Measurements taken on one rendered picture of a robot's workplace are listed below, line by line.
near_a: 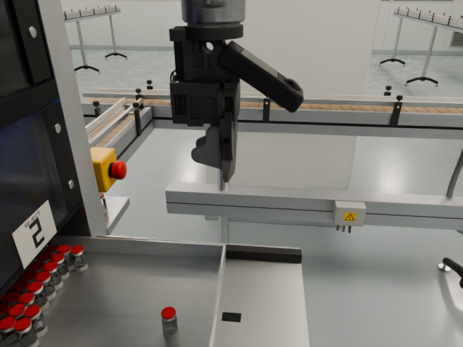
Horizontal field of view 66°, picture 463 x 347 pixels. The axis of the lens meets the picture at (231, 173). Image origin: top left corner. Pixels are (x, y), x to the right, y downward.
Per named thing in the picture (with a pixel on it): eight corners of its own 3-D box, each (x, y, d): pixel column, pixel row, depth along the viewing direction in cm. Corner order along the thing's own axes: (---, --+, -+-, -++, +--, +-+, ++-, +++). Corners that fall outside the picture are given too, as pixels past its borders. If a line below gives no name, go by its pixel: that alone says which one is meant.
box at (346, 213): (333, 225, 149) (336, 206, 145) (331, 218, 153) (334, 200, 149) (363, 226, 148) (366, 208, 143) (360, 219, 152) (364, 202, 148)
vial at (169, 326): (161, 339, 52) (158, 319, 50) (165, 327, 54) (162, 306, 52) (176, 341, 52) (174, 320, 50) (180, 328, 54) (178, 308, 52)
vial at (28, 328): (18, 352, 50) (9, 330, 48) (27, 338, 52) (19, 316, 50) (34, 353, 50) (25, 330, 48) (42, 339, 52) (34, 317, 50)
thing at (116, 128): (68, 242, 78) (51, 178, 71) (1, 237, 79) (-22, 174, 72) (157, 129, 138) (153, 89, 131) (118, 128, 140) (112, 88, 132)
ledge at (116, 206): (47, 232, 78) (45, 224, 77) (76, 200, 90) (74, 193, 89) (109, 236, 77) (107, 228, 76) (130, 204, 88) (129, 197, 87)
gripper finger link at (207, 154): (195, 179, 53) (191, 120, 49) (234, 181, 53) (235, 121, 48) (190, 189, 50) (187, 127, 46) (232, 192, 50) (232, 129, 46)
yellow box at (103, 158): (73, 191, 74) (66, 160, 71) (89, 175, 80) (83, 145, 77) (109, 193, 73) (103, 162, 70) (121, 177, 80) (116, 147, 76)
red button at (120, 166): (105, 182, 74) (102, 165, 72) (113, 173, 78) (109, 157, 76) (122, 183, 74) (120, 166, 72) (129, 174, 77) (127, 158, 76)
